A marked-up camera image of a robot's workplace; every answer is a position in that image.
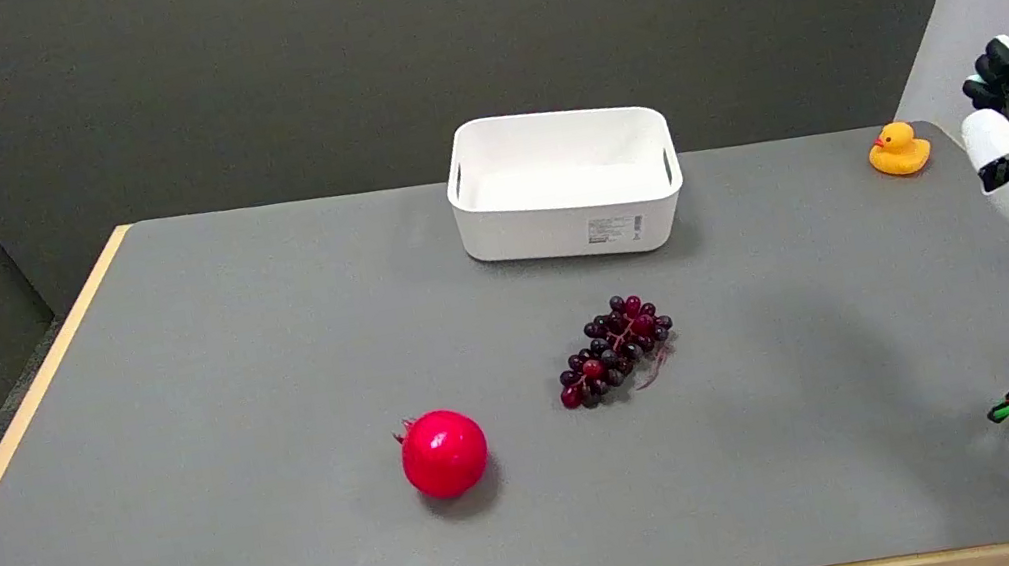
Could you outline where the dark red grape bunch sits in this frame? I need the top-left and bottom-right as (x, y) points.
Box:
(546, 287), (686, 414)

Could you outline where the white plastic storage bin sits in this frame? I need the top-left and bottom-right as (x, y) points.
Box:
(436, 88), (695, 282)

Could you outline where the red pomegranate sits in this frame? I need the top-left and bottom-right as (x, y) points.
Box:
(390, 402), (497, 505)

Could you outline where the yellow rubber duck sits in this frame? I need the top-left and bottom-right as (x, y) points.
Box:
(864, 117), (936, 182)

